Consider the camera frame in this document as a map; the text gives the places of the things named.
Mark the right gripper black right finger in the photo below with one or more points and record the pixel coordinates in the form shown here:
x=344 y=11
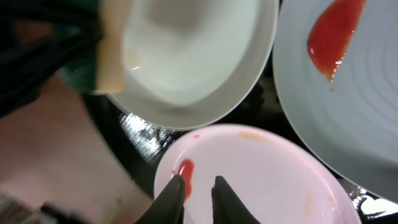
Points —
x=226 y=205

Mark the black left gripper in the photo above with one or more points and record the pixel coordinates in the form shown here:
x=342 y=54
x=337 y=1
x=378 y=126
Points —
x=26 y=67

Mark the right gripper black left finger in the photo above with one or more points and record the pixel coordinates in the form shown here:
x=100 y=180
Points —
x=168 y=207

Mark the pink white plate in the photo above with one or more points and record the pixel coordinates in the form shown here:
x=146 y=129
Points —
x=277 y=181

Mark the yellow green sponge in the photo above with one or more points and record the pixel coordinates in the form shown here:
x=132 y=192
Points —
x=99 y=56

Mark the cream white plate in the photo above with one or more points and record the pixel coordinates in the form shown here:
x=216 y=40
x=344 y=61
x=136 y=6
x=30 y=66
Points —
x=186 y=64

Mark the pale blue plate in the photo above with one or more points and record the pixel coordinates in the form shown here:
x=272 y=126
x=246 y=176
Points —
x=350 y=123

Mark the black rectangular soap tray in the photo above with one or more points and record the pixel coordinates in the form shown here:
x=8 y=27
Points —
x=16 y=211

